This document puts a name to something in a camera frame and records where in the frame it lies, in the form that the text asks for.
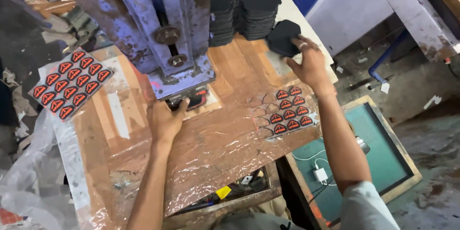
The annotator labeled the black hexagonal fabric piece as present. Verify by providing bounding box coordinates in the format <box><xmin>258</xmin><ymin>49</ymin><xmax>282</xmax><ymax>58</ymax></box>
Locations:
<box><xmin>266</xmin><ymin>19</ymin><xmax>302</xmax><ymax>58</ymax></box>

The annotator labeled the person's white sleeve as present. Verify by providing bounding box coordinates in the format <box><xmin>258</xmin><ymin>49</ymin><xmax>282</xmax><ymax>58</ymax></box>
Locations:
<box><xmin>339</xmin><ymin>181</ymin><xmax>402</xmax><ymax>230</ymax></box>

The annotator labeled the person's left hand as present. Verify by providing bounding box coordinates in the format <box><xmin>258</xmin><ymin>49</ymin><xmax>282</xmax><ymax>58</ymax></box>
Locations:
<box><xmin>145</xmin><ymin>97</ymin><xmax>191</xmax><ymax>146</ymax></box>

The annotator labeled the clear plastic film cover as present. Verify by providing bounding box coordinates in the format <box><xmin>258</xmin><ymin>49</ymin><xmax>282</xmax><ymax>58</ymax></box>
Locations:
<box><xmin>38</xmin><ymin>45</ymin><xmax>322</xmax><ymax>230</ymax></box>

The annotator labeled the white charger cable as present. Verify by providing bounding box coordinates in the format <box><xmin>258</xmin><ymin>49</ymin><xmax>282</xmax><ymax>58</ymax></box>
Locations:
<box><xmin>290</xmin><ymin>137</ymin><xmax>338</xmax><ymax>187</ymax></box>

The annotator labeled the tall stack of black pieces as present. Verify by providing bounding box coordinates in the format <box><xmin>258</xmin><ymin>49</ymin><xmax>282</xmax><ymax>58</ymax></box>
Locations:
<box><xmin>234</xmin><ymin>0</ymin><xmax>282</xmax><ymax>41</ymax></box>
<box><xmin>208</xmin><ymin>0</ymin><xmax>238</xmax><ymax>47</ymax></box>

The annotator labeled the grey phone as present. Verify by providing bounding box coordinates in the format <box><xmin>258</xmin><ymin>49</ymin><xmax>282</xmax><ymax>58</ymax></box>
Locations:
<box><xmin>355</xmin><ymin>136</ymin><xmax>371</xmax><ymax>155</ymax></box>

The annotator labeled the full sheet of red-black logo patches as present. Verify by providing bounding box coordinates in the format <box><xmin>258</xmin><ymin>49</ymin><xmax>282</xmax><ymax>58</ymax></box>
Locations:
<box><xmin>28</xmin><ymin>47</ymin><xmax>114</xmax><ymax>122</ymax></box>

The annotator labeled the crumpled clear plastic bag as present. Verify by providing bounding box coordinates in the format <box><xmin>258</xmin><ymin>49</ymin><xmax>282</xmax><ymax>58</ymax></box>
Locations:
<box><xmin>0</xmin><ymin>109</ymin><xmax>81</xmax><ymax>230</ymax></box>

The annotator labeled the person's right hand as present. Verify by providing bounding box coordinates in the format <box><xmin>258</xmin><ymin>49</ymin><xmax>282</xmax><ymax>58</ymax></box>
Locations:
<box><xmin>284</xmin><ymin>36</ymin><xmax>336</xmax><ymax>97</ymax></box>

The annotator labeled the black piece with red logo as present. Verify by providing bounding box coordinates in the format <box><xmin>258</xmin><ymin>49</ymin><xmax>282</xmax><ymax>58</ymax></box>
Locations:
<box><xmin>166</xmin><ymin>90</ymin><xmax>210</xmax><ymax>112</ymax></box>

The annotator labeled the half-empty sheet of logo patches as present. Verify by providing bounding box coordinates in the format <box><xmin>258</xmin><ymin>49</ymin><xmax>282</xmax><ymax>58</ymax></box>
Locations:
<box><xmin>247</xmin><ymin>85</ymin><xmax>320</xmax><ymax>140</ymax></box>

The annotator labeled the yellow tag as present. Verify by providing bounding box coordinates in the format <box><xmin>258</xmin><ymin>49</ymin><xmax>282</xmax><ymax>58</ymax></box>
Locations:
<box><xmin>215</xmin><ymin>186</ymin><xmax>232</xmax><ymax>200</ymax></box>

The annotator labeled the open drawer with tools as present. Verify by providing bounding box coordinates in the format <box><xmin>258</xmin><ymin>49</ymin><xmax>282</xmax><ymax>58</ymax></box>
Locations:
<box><xmin>169</xmin><ymin>165</ymin><xmax>282</xmax><ymax>220</ymax></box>

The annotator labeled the blue metal pipe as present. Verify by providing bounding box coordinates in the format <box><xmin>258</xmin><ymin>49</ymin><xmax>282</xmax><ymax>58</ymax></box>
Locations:
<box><xmin>367</xmin><ymin>29</ymin><xmax>411</xmax><ymax>84</ymax></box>

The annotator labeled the white metal workbench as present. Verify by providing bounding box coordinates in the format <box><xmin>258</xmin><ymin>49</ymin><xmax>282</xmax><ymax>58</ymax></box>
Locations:
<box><xmin>305</xmin><ymin>0</ymin><xmax>460</xmax><ymax>62</ymax></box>

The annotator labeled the rusty blue-white metal press machine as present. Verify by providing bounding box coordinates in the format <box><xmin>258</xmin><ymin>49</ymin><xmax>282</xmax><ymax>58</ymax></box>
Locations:
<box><xmin>53</xmin><ymin>0</ymin><xmax>217</xmax><ymax>102</ymax></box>

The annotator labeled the white phone charger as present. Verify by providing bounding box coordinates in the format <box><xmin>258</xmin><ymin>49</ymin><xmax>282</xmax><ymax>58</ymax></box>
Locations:
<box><xmin>313</xmin><ymin>167</ymin><xmax>328</xmax><ymax>184</ymax></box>

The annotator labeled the wooden framed green screen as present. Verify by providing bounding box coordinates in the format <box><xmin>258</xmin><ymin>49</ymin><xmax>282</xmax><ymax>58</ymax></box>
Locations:
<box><xmin>286</xmin><ymin>95</ymin><xmax>423</xmax><ymax>228</ymax></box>

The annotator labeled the person's grey clothing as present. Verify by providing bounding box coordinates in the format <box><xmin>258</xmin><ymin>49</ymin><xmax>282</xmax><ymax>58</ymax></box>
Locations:
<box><xmin>212</xmin><ymin>210</ymin><xmax>306</xmax><ymax>230</ymax></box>

